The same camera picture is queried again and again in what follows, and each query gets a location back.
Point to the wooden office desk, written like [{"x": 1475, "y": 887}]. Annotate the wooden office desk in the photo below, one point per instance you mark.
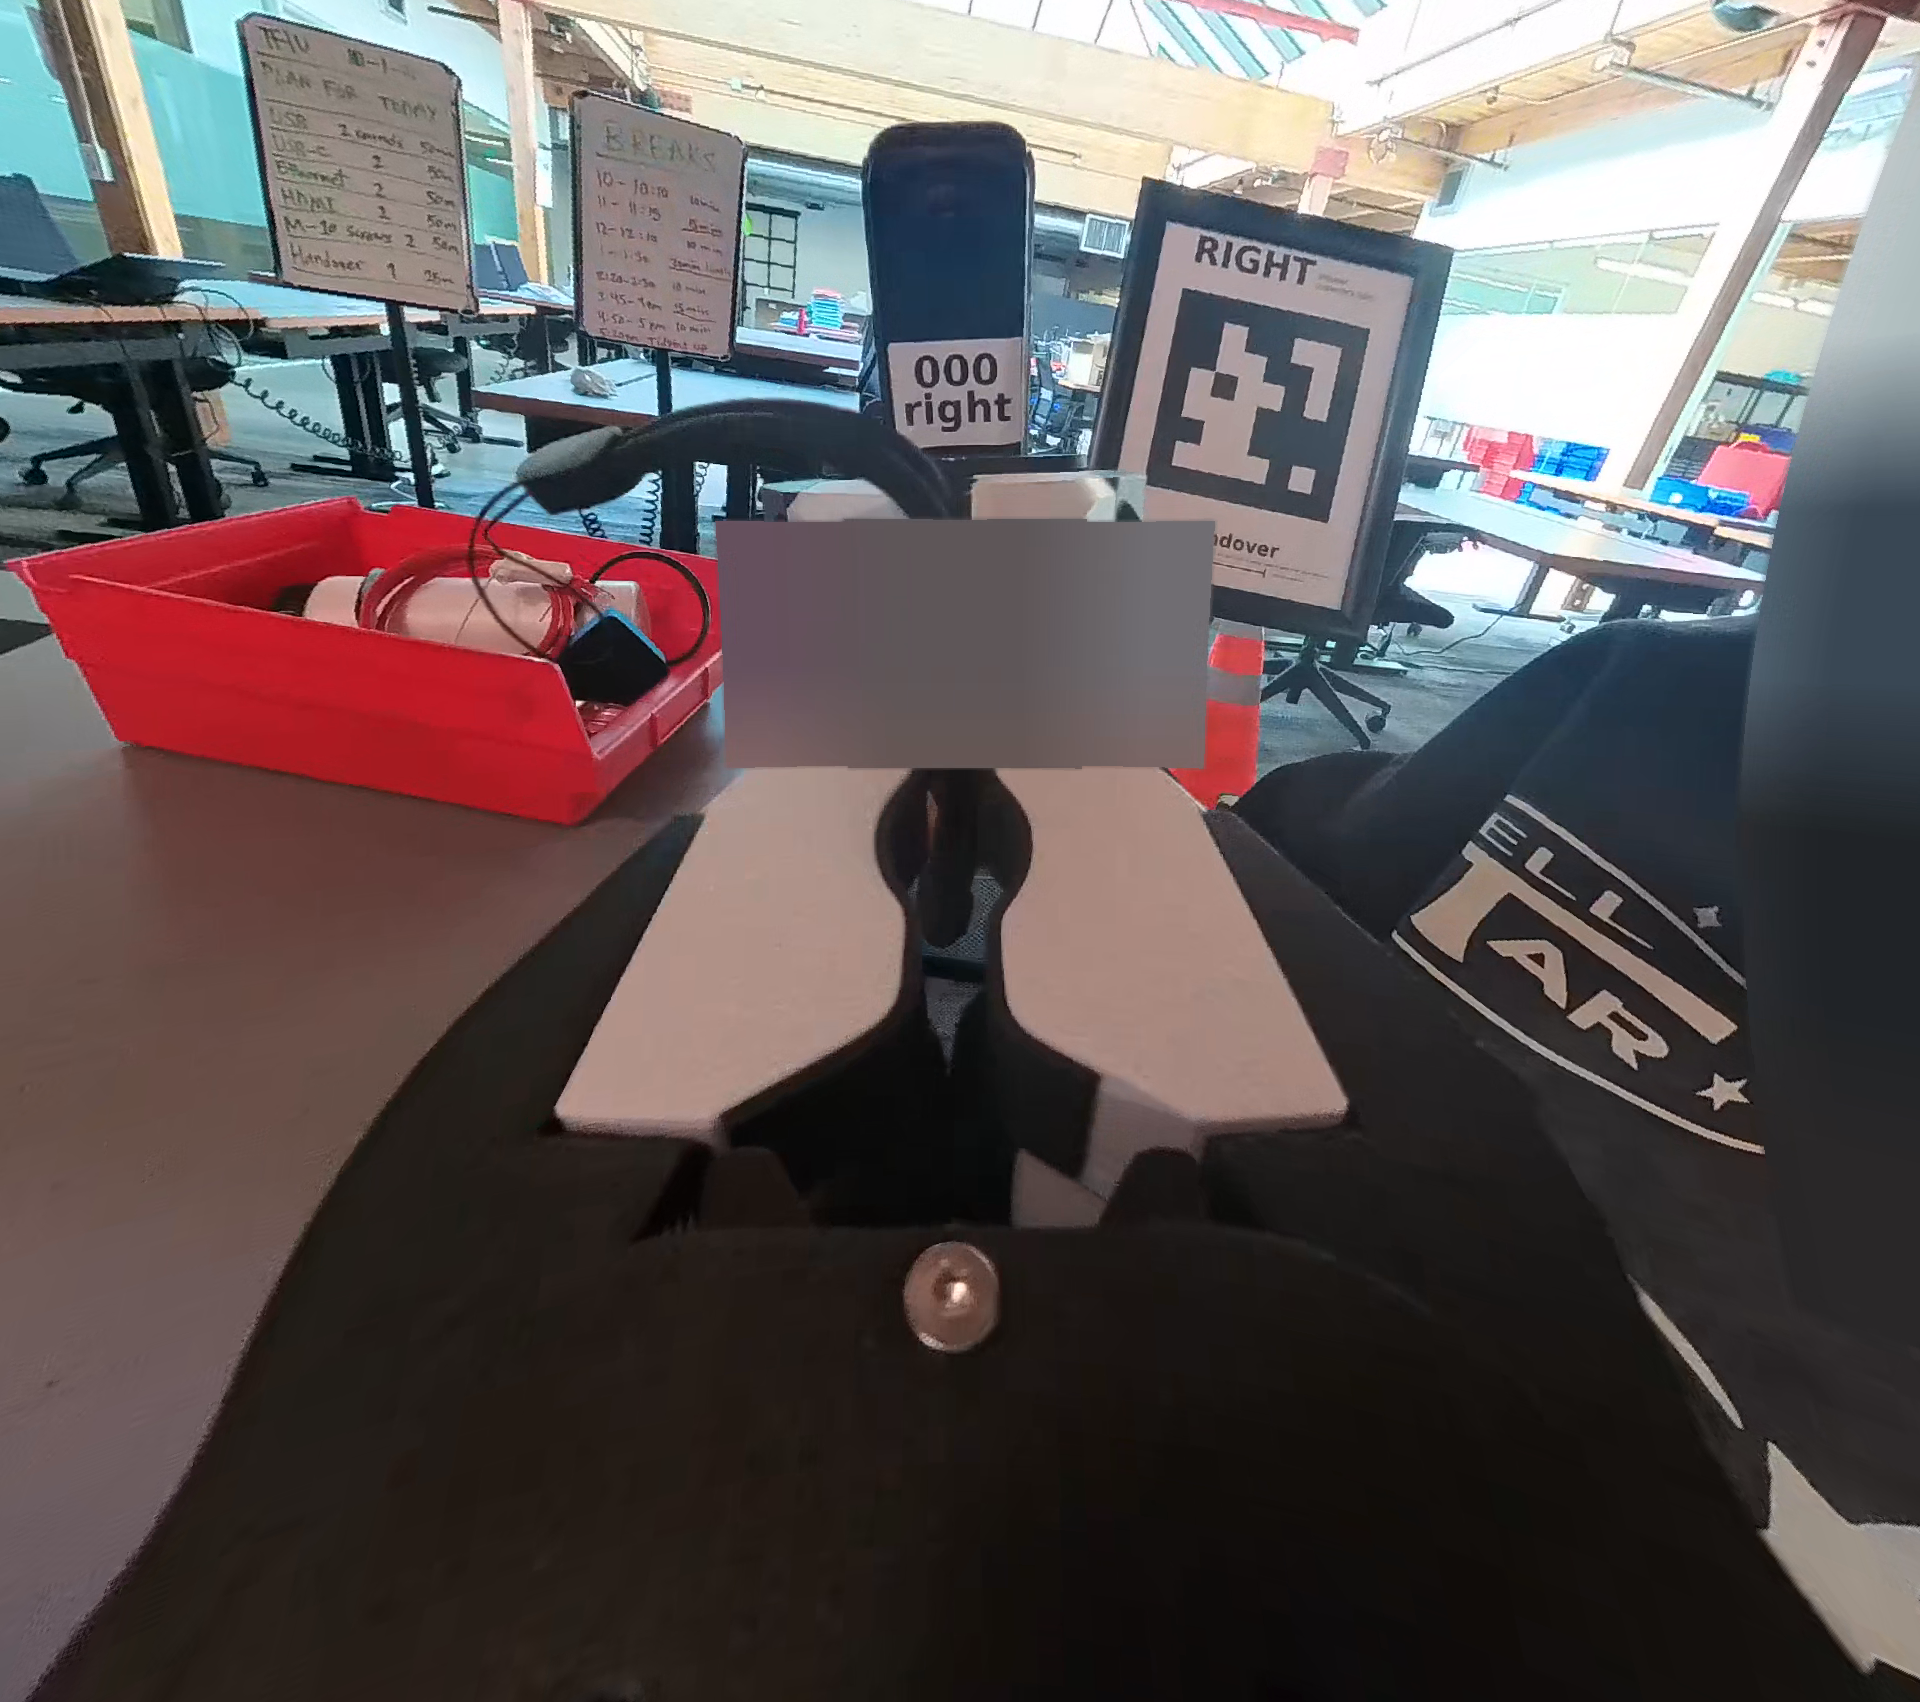
[
  {"x": 1574, "y": 540},
  {"x": 674, "y": 390},
  {"x": 180, "y": 322}
]

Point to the black office chair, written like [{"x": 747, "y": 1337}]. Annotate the black office chair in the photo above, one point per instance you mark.
[
  {"x": 30, "y": 217},
  {"x": 150, "y": 442},
  {"x": 1351, "y": 636}
]

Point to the whiteboard on black stand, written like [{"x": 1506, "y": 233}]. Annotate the whiteboard on black stand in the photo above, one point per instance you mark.
[
  {"x": 661, "y": 225},
  {"x": 361, "y": 165}
]

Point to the stack of blue crates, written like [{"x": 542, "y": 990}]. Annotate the stack of blue crates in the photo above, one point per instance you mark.
[{"x": 1568, "y": 460}]

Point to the white bottle with black cap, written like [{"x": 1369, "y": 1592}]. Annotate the white bottle with black cap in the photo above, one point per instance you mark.
[{"x": 434, "y": 606}]

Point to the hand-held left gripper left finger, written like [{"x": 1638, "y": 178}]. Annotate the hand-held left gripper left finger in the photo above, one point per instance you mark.
[{"x": 721, "y": 983}]

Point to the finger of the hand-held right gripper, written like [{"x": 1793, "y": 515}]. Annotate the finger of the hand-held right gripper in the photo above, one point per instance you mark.
[
  {"x": 832, "y": 502},
  {"x": 1051, "y": 495}
]

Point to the tag poster on black stand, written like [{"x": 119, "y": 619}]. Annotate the tag poster on black stand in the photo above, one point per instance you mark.
[{"x": 1275, "y": 382}]

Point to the red plastic bin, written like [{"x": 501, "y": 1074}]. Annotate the red plastic bin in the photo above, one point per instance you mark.
[{"x": 300, "y": 727}]

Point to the small crumpled grey object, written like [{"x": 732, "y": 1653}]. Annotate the small crumpled grey object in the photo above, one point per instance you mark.
[{"x": 597, "y": 382}]

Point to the black printed shirt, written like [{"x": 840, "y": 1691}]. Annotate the black printed shirt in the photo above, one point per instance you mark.
[{"x": 1501, "y": 833}]

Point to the orange striped traffic cone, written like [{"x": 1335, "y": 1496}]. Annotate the orange striped traffic cone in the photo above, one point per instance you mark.
[{"x": 1239, "y": 712}]

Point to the blue and black foam block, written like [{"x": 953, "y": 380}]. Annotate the blue and black foam block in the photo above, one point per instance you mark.
[{"x": 615, "y": 661}]

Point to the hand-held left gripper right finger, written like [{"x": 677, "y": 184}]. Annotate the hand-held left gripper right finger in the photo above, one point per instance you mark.
[{"x": 1170, "y": 983}]

